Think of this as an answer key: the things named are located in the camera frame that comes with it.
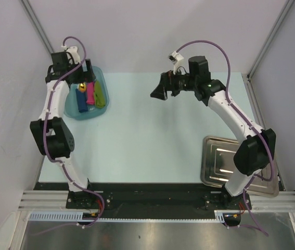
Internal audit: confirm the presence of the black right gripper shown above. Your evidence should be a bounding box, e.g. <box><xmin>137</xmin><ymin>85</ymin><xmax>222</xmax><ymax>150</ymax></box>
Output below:
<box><xmin>151</xmin><ymin>67</ymin><xmax>198</xmax><ymax>101</ymax></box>

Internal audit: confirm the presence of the dark blue paper napkin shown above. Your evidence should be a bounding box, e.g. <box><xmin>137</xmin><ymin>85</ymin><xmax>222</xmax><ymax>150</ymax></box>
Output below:
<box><xmin>75</xmin><ymin>89</ymin><xmax>88</xmax><ymax>113</ymax></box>

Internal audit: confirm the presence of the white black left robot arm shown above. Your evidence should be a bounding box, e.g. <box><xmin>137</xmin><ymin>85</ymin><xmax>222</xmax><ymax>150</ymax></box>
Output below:
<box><xmin>30</xmin><ymin>51</ymin><xmax>96</xmax><ymax>208</ymax></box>

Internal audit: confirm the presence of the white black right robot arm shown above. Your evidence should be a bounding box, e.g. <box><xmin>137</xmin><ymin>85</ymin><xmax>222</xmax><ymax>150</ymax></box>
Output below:
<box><xmin>150</xmin><ymin>52</ymin><xmax>276</xmax><ymax>209</ymax></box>

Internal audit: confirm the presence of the pink rolled napkin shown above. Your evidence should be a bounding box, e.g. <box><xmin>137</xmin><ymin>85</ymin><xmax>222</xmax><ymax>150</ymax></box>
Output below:
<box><xmin>86</xmin><ymin>82</ymin><xmax>95</xmax><ymax>105</ymax></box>

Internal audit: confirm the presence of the green rolled napkin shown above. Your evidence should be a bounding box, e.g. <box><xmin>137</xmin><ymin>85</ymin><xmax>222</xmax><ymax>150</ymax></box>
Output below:
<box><xmin>94</xmin><ymin>81</ymin><xmax>107</xmax><ymax>108</ymax></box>

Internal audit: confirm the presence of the translucent blue plastic bin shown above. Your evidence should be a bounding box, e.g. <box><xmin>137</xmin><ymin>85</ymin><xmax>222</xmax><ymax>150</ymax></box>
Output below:
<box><xmin>64</xmin><ymin>66</ymin><xmax>109</xmax><ymax>120</ymax></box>

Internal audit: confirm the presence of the stainless steel tray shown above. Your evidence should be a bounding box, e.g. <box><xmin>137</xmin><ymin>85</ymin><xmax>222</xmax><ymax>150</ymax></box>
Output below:
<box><xmin>200</xmin><ymin>136</ymin><xmax>279</xmax><ymax>197</ymax></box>

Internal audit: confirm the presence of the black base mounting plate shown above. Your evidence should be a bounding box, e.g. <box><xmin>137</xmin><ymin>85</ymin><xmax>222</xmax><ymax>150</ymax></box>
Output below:
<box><xmin>34</xmin><ymin>182</ymin><xmax>252</xmax><ymax>220</ymax></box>

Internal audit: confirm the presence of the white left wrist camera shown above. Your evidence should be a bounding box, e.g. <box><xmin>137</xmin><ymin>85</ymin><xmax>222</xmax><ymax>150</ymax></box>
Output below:
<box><xmin>61</xmin><ymin>45</ymin><xmax>81</xmax><ymax>64</ymax></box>

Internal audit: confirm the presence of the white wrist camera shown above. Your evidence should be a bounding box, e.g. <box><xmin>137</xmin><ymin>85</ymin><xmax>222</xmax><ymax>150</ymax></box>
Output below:
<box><xmin>61</xmin><ymin>45</ymin><xmax>81</xmax><ymax>64</ymax></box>
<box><xmin>168</xmin><ymin>51</ymin><xmax>184</xmax><ymax>74</ymax></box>

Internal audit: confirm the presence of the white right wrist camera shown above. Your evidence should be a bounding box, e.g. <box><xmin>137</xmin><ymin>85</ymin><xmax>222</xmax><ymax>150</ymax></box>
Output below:
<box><xmin>168</xmin><ymin>51</ymin><xmax>184</xmax><ymax>74</ymax></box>

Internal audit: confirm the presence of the light blue cable duct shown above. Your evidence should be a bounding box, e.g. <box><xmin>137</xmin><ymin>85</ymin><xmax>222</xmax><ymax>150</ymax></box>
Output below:
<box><xmin>29</xmin><ymin>211</ymin><xmax>224</xmax><ymax>223</ymax></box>

